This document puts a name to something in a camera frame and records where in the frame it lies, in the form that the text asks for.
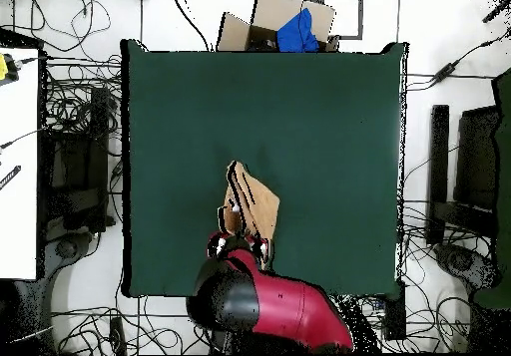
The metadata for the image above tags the tan terry towel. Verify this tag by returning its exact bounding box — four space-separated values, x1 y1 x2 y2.
217 160 281 271

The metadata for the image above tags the black flat tool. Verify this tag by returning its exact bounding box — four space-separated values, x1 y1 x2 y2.
0 165 22 191

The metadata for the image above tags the black flat case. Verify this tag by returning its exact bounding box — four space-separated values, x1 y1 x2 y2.
453 106 500 213

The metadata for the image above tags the dark green table cloth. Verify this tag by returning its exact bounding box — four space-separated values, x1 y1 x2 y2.
120 38 408 298

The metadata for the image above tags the black equipment rack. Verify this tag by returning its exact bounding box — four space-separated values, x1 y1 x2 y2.
45 86 111 231

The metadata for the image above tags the small black box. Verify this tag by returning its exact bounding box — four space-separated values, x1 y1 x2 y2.
383 283 407 341

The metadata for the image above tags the white side table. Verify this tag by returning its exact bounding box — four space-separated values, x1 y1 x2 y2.
0 46 41 281

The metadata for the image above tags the blue garment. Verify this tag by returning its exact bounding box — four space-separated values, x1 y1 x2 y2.
275 7 320 53

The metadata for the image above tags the open cardboard box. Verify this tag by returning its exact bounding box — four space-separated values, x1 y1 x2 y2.
216 0 341 53

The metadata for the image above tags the black upright bar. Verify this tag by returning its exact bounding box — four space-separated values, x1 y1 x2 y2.
426 104 450 245

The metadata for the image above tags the yellow and black device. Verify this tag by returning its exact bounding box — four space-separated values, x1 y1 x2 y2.
0 53 20 83

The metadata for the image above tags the black tripod leg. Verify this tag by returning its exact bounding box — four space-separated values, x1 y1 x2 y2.
481 0 511 24

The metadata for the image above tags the black pedestal foot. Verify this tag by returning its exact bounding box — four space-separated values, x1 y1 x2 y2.
54 235 83 260
434 243 500 291

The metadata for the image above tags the black metal frame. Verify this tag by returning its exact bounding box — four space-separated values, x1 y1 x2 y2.
306 0 364 41

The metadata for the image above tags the black power adapter cable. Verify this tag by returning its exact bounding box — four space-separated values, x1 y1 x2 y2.
406 28 511 92

